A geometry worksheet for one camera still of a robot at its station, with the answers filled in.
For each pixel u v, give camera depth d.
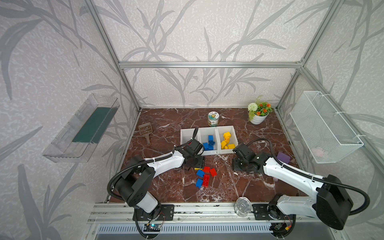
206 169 0.88
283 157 0.91
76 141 0.63
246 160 0.63
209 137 1.01
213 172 0.86
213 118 1.05
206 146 0.96
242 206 0.71
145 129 1.07
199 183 0.83
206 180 0.83
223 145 0.96
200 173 0.87
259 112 1.02
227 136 1.00
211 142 0.96
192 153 0.69
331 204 0.40
